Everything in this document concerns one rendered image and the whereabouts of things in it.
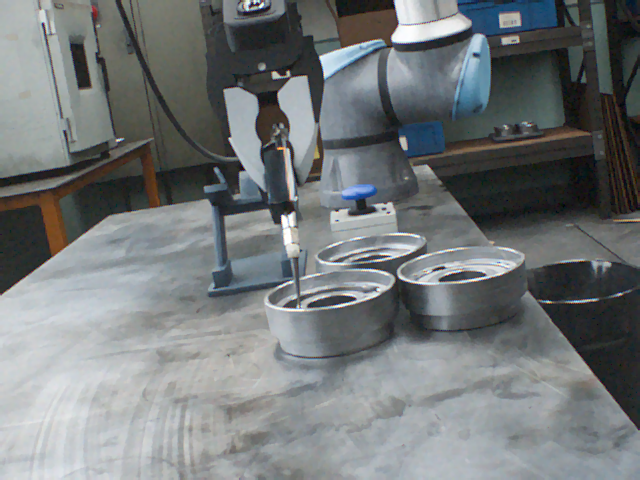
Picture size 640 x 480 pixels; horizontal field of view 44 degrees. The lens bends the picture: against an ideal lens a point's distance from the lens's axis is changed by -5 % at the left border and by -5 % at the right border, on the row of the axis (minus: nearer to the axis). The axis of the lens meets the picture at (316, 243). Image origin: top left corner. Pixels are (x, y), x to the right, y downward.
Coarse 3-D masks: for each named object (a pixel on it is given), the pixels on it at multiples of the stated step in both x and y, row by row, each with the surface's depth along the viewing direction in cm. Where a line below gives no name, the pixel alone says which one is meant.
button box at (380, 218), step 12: (384, 204) 95; (336, 216) 93; (348, 216) 92; (360, 216) 91; (372, 216) 89; (384, 216) 89; (336, 228) 90; (348, 228) 90; (360, 228) 90; (372, 228) 89; (384, 228) 89; (396, 228) 89; (336, 240) 90
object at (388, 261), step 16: (352, 240) 82; (368, 240) 82; (384, 240) 82; (400, 240) 81; (416, 240) 79; (320, 256) 79; (336, 256) 81; (352, 256) 80; (368, 256) 80; (384, 256) 79; (400, 256) 73; (416, 256) 74; (320, 272) 76
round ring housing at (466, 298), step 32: (448, 256) 72; (480, 256) 71; (512, 256) 68; (416, 288) 64; (448, 288) 62; (480, 288) 62; (512, 288) 63; (416, 320) 66; (448, 320) 64; (480, 320) 63
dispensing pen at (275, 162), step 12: (276, 132) 69; (276, 144) 70; (276, 156) 67; (276, 168) 67; (276, 180) 66; (276, 192) 66; (288, 192) 66; (276, 204) 66; (288, 204) 66; (276, 216) 68; (288, 216) 67; (288, 228) 66; (288, 240) 66; (288, 252) 66; (300, 300) 64
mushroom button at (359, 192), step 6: (354, 186) 92; (360, 186) 92; (366, 186) 91; (372, 186) 92; (342, 192) 92; (348, 192) 91; (354, 192) 90; (360, 192) 90; (366, 192) 90; (372, 192) 91; (342, 198) 92; (348, 198) 91; (354, 198) 90; (360, 198) 90; (360, 204) 92
